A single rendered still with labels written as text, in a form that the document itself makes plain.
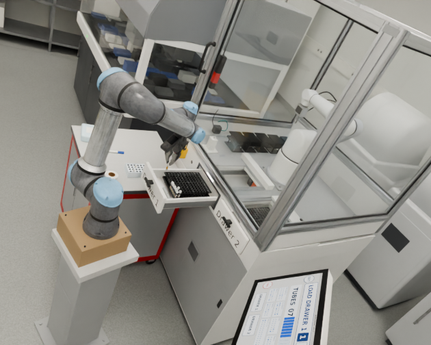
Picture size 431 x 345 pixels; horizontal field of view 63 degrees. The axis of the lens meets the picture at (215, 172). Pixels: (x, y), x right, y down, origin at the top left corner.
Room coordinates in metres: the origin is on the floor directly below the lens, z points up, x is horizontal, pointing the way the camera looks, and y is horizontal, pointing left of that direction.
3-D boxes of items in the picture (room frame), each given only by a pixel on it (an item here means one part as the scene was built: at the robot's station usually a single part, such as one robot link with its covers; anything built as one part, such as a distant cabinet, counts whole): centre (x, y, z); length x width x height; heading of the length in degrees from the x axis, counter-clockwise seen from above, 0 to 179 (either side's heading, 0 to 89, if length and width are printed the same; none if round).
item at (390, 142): (1.59, -0.69, 1.52); 0.87 x 0.01 x 0.86; 131
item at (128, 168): (1.65, 0.42, 0.78); 0.12 x 0.08 x 0.04; 129
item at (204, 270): (1.95, -0.37, 0.40); 1.03 x 0.95 x 0.80; 41
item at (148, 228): (1.78, 0.52, 0.38); 0.62 x 0.58 x 0.76; 41
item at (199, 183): (1.59, 0.11, 0.87); 0.22 x 0.18 x 0.06; 131
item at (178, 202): (1.60, 0.11, 0.86); 0.40 x 0.26 x 0.06; 131
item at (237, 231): (1.43, -0.18, 0.87); 0.29 x 0.02 x 0.11; 41
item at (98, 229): (1.07, 0.35, 0.91); 0.15 x 0.15 x 0.10
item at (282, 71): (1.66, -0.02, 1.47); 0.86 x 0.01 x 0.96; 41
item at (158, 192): (1.46, 0.27, 0.87); 0.29 x 0.02 x 0.11; 41
